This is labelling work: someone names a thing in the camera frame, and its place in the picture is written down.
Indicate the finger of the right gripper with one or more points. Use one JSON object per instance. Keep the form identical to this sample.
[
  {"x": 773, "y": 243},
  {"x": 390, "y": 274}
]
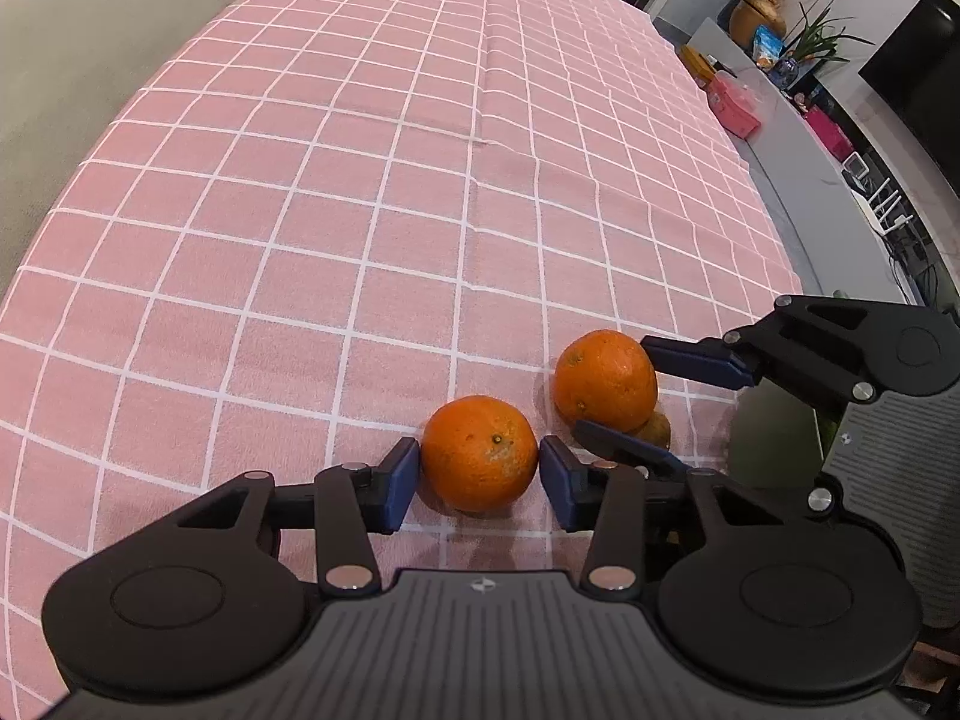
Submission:
[
  {"x": 605, "y": 442},
  {"x": 708, "y": 361}
]

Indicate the beige sofa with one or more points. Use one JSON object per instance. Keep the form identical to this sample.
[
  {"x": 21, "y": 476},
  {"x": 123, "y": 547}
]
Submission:
[{"x": 68, "y": 68}]

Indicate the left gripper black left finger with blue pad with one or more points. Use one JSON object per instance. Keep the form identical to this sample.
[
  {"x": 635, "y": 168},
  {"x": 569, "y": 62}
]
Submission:
[{"x": 342, "y": 507}]

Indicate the green potted plant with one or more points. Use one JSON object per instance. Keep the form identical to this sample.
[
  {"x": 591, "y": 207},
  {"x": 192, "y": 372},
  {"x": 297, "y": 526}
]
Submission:
[{"x": 819, "y": 38}]

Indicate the grey tv cabinet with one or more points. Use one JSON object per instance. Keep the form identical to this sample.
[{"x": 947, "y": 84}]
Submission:
[{"x": 830, "y": 245}]

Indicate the golden round vase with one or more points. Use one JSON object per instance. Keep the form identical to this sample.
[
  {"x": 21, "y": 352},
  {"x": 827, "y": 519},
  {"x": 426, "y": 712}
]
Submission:
[{"x": 749, "y": 15}]

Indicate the white wifi router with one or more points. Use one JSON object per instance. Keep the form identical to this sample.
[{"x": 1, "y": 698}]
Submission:
[{"x": 883, "y": 205}]

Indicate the orange yellow box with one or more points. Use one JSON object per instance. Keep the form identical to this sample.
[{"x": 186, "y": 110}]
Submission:
[{"x": 697, "y": 65}]

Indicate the green bowl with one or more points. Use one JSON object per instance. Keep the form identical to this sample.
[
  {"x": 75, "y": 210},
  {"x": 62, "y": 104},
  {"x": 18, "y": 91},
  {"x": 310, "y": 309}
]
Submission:
[{"x": 775, "y": 440}]

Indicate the black television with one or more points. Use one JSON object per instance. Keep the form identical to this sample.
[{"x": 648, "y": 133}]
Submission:
[{"x": 915, "y": 73}]

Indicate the pink box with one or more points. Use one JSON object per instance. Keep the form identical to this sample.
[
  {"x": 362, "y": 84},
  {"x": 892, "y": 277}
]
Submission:
[{"x": 734, "y": 105}]

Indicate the large orange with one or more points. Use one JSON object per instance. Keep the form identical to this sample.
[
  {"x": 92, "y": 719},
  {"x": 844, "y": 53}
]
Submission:
[{"x": 478, "y": 454}]

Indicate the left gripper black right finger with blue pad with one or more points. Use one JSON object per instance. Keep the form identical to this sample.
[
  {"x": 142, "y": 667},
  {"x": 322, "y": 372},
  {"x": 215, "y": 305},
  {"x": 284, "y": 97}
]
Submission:
[{"x": 640, "y": 525}]

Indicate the pink checkered tablecloth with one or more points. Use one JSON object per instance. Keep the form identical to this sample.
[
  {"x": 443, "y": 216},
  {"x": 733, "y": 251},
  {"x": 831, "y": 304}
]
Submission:
[{"x": 323, "y": 219}]

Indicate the blue snack bag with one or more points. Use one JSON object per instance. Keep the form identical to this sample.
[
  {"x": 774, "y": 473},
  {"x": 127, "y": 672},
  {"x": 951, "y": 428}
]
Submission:
[{"x": 766, "y": 48}]

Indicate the brown kiwi upper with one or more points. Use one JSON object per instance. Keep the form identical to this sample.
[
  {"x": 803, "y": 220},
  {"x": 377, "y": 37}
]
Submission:
[{"x": 656, "y": 431}]

